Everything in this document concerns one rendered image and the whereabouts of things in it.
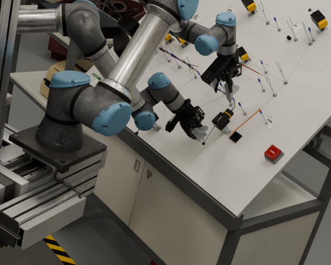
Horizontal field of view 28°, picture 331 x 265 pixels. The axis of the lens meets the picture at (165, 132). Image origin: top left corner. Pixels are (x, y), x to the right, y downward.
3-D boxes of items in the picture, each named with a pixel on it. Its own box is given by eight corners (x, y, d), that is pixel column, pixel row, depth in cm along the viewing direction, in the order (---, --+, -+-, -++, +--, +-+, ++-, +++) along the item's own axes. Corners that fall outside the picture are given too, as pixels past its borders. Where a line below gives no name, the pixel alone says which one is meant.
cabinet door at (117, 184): (127, 226, 310) (146, 154, 293) (68, 167, 345) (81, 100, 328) (131, 226, 311) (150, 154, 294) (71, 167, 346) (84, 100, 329)
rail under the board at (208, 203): (229, 231, 253) (234, 217, 250) (70, 97, 328) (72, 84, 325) (239, 228, 256) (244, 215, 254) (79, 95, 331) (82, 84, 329)
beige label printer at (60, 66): (60, 110, 343) (66, 76, 335) (38, 93, 356) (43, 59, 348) (105, 104, 364) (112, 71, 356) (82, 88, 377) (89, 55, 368)
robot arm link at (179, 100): (161, 106, 254) (165, 93, 259) (168, 114, 256) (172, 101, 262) (177, 100, 250) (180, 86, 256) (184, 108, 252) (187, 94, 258)
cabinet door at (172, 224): (202, 301, 275) (228, 224, 258) (127, 227, 309) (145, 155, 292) (206, 299, 276) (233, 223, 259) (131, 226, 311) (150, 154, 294)
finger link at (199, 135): (212, 143, 263) (199, 128, 259) (200, 147, 266) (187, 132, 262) (213, 138, 265) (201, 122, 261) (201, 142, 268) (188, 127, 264)
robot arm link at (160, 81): (143, 79, 253) (161, 67, 251) (159, 99, 259) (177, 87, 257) (146, 89, 247) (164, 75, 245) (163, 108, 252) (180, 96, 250)
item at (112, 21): (70, 40, 324) (72, 27, 321) (35, 14, 346) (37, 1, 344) (123, 38, 345) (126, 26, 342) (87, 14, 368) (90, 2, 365)
